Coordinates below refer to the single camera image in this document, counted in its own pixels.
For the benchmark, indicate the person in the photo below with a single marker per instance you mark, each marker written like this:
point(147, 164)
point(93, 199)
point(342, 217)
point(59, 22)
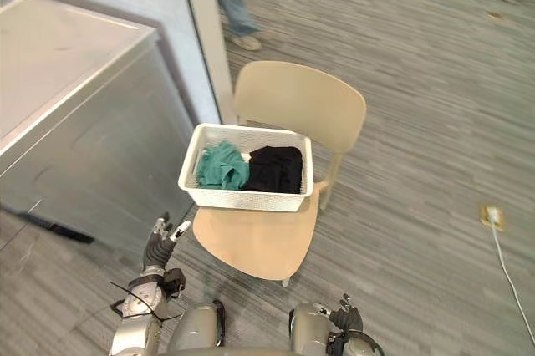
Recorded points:
point(235, 1)

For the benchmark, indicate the white door frame post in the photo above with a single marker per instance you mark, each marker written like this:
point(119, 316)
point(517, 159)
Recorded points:
point(207, 34)

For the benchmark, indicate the white plastic laundry basket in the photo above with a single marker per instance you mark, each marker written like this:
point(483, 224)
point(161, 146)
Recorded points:
point(246, 166)

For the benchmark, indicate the black garment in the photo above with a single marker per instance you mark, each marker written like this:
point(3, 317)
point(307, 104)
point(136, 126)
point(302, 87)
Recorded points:
point(276, 170)

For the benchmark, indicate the silver washing machine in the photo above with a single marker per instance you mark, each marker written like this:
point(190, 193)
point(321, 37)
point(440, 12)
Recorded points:
point(71, 130)

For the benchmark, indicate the teal green garment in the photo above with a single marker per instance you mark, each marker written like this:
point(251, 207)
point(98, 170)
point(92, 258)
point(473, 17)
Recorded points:
point(221, 169)

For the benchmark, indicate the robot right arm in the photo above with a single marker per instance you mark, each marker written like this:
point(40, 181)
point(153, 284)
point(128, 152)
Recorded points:
point(353, 344)

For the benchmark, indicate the beige plastic chair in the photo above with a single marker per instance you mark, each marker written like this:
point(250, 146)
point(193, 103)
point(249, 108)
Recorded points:
point(288, 122)

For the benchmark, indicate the brass floor power outlet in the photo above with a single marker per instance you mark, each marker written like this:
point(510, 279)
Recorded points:
point(492, 217)

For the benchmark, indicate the robot silver legs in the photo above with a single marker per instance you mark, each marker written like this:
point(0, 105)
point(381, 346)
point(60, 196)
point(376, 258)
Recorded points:
point(251, 331)

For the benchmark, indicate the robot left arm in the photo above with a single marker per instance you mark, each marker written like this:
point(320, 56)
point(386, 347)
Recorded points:
point(144, 314)

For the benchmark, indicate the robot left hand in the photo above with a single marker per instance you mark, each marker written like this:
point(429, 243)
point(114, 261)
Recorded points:
point(158, 250)

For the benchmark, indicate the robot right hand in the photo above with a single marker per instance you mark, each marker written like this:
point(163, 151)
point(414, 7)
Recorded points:
point(349, 317)

